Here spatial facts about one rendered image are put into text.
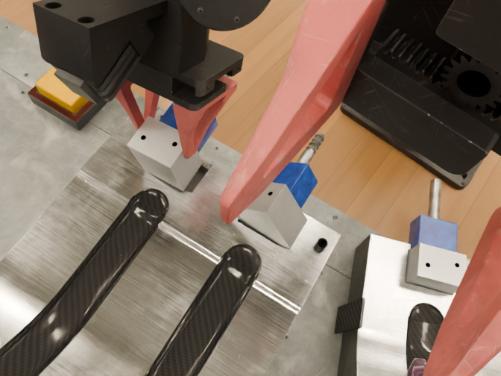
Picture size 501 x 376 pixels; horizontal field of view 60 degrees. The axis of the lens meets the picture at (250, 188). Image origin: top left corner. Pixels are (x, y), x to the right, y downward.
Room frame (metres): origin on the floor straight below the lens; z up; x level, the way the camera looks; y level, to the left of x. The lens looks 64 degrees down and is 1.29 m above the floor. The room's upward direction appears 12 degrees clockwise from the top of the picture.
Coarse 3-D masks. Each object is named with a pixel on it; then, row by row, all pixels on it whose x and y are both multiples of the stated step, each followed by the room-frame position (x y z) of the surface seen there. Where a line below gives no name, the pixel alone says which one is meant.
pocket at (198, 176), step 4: (204, 164) 0.22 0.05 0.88; (208, 164) 0.22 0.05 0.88; (200, 168) 0.22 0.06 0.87; (204, 168) 0.22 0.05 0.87; (208, 168) 0.22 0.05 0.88; (196, 172) 0.21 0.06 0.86; (200, 172) 0.21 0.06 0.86; (204, 172) 0.22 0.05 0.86; (196, 176) 0.21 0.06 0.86; (200, 176) 0.21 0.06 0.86; (192, 180) 0.20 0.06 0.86; (196, 180) 0.20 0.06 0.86; (200, 180) 0.21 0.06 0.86; (188, 184) 0.20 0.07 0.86; (192, 184) 0.20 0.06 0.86; (196, 184) 0.20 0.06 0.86; (188, 188) 0.19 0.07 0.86; (192, 188) 0.19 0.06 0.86
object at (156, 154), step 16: (144, 128) 0.21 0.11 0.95; (160, 128) 0.21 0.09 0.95; (176, 128) 0.22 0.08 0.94; (208, 128) 0.23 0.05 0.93; (128, 144) 0.19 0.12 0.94; (144, 144) 0.19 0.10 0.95; (160, 144) 0.19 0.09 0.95; (176, 144) 0.20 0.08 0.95; (144, 160) 0.18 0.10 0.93; (160, 160) 0.18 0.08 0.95; (176, 160) 0.18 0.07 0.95; (192, 160) 0.20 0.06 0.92; (160, 176) 0.18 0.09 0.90; (176, 176) 0.17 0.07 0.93; (192, 176) 0.19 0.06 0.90
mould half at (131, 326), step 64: (128, 128) 0.24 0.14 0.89; (64, 192) 0.15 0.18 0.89; (128, 192) 0.16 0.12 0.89; (192, 192) 0.18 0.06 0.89; (64, 256) 0.09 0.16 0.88; (192, 256) 0.11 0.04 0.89; (320, 256) 0.14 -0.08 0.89; (0, 320) 0.02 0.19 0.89; (128, 320) 0.04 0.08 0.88; (256, 320) 0.07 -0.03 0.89
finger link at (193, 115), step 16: (144, 64) 0.21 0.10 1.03; (128, 80) 0.21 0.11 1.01; (144, 80) 0.20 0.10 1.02; (160, 80) 0.20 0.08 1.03; (176, 80) 0.20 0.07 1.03; (224, 80) 0.24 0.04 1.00; (176, 96) 0.19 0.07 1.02; (192, 96) 0.20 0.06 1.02; (208, 96) 0.20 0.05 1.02; (224, 96) 0.22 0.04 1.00; (176, 112) 0.19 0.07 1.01; (192, 112) 0.19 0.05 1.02; (208, 112) 0.22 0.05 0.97; (192, 128) 0.19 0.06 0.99; (192, 144) 0.19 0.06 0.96
